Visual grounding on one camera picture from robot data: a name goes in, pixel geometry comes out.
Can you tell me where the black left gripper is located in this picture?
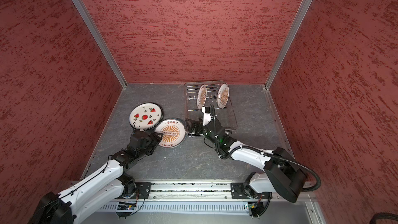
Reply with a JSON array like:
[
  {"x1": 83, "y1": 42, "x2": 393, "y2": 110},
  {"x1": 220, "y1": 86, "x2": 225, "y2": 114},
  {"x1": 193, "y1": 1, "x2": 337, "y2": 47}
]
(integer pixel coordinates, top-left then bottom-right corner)
[{"x1": 137, "y1": 131, "x2": 164, "y2": 159}]

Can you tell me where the plain white plate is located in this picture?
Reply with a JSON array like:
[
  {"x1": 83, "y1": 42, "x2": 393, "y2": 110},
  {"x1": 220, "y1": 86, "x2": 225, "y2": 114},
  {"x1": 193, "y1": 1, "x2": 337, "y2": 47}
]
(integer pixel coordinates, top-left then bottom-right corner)
[{"x1": 129, "y1": 103, "x2": 163, "y2": 130}]

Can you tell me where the orange sunburst green rim plate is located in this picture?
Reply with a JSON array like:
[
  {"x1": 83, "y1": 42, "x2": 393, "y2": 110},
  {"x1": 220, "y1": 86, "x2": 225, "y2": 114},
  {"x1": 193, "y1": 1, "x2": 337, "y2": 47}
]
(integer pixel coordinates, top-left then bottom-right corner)
[{"x1": 217, "y1": 83, "x2": 230, "y2": 109}]

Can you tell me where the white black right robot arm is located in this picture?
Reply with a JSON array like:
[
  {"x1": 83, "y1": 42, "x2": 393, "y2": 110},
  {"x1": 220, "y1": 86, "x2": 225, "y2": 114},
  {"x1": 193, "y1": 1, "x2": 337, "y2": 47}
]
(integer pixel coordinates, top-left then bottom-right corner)
[{"x1": 186, "y1": 119, "x2": 307, "y2": 203}]

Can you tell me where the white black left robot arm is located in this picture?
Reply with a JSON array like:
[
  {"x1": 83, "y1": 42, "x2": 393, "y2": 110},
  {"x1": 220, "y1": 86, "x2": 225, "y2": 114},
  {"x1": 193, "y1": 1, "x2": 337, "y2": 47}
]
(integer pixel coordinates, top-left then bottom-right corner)
[{"x1": 29, "y1": 130, "x2": 163, "y2": 224}]

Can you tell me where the left base circuit board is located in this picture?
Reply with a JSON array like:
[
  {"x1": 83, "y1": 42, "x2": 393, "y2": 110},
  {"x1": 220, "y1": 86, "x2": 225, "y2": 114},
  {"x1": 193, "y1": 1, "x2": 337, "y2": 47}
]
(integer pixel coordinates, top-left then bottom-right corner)
[{"x1": 115, "y1": 202, "x2": 137, "y2": 218}]

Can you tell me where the base circuit board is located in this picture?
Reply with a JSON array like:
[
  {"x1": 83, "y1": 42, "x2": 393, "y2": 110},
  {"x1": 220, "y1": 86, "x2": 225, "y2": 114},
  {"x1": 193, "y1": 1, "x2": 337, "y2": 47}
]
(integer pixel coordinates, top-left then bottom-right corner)
[
  {"x1": 245, "y1": 202, "x2": 264, "y2": 218},
  {"x1": 115, "y1": 202, "x2": 137, "y2": 218}
]

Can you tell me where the right base circuit board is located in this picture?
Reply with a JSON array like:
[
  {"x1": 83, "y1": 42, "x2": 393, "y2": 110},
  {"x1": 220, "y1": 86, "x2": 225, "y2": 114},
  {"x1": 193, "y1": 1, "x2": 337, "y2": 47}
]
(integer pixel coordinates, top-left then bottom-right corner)
[{"x1": 245, "y1": 202, "x2": 264, "y2": 218}]

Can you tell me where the metal wire dish rack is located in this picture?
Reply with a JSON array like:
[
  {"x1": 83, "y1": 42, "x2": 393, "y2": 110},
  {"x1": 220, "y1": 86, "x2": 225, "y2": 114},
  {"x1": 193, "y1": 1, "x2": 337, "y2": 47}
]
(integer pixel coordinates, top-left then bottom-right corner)
[{"x1": 183, "y1": 80, "x2": 238, "y2": 138}]

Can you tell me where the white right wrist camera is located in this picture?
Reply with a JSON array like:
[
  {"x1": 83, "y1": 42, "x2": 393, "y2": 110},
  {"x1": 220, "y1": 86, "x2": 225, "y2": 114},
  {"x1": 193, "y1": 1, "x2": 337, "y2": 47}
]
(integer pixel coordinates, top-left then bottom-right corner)
[{"x1": 202, "y1": 106, "x2": 212, "y2": 126}]

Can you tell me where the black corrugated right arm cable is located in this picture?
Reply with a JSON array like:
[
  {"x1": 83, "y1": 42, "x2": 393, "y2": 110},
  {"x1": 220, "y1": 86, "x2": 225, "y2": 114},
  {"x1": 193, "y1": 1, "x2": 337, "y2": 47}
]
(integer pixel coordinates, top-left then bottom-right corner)
[{"x1": 209, "y1": 104, "x2": 321, "y2": 217}]

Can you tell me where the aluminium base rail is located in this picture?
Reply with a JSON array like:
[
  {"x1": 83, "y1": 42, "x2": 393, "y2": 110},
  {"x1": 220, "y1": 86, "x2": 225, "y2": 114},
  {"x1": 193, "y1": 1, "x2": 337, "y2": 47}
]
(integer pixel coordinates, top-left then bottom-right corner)
[{"x1": 68, "y1": 180, "x2": 318, "y2": 216}]

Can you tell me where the aluminium corner post left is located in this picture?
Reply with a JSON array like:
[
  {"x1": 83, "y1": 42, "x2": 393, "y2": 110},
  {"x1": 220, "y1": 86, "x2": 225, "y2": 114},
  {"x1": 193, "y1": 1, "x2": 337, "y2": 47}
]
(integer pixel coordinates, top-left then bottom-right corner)
[{"x1": 72, "y1": 0, "x2": 127, "y2": 89}]

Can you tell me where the aluminium corner post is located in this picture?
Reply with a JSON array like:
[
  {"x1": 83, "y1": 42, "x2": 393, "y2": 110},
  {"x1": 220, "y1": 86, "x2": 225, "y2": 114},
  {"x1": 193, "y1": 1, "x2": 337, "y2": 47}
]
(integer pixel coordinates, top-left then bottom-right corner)
[
  {"x1": 72, "y1": 0, "x2": 127, "y2": 89},
  {"x1": 265, "y1": 0, "x2": 313, "y2": 90}
]

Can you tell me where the aluminium corner post right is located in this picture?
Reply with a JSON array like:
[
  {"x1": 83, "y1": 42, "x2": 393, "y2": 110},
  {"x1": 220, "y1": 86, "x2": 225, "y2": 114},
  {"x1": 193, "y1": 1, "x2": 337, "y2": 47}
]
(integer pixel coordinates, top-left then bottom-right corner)
[{"x1": 265, "y1": 0, "x2": 313, "y2": 90}]

